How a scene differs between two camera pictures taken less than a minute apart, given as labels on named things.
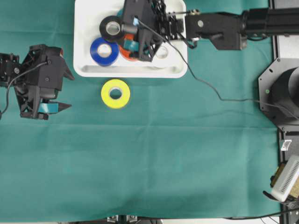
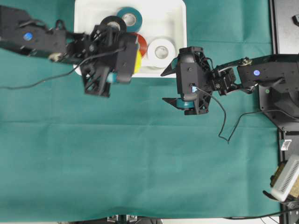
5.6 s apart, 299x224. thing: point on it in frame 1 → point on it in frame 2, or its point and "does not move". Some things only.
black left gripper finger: x=52 y=107 → x=112 y=77
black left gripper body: x=39 y=80 → x=104 y=58
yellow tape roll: x=115 y=84 → x=138 y=66
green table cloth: x=176 y=150 does not move
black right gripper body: x=154 y=25 → x=196 y=79
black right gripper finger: x=132 y=46 → x=173 y=101
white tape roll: x=164 y=55 does not move
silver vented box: x=286 y=178 does not move
